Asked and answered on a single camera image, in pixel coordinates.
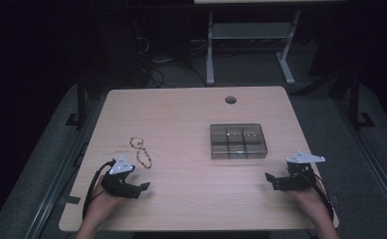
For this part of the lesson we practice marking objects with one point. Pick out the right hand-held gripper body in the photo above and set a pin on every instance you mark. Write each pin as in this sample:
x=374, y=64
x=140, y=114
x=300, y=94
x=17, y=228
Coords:
x=298, y=179

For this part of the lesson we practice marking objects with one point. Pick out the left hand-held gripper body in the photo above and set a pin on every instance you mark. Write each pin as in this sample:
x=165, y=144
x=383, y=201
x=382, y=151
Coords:
x=118, y=184

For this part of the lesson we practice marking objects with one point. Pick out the clear plastic compartment box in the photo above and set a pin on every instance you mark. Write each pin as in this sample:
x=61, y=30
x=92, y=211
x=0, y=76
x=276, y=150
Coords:
x=238, y=141

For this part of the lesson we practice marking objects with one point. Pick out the person's left hand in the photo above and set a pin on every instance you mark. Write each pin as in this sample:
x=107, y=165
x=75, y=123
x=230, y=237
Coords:
x=103, y=205

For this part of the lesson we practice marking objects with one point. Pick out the person's right hand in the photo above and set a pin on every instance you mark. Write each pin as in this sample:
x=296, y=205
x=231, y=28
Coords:
x=313, y=202

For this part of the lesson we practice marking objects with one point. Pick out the black metal stand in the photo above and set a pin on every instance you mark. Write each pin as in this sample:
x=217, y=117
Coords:
x=354, y=99
x=81, y=99

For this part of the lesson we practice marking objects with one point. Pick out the grey metal floor rail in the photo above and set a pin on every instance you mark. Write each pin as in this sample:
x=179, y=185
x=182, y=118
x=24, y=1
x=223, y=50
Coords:
x=376, y=166
x=53, y=186

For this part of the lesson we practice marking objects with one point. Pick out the white metal table frame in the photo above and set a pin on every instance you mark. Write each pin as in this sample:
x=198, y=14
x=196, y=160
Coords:
x=250, y=30

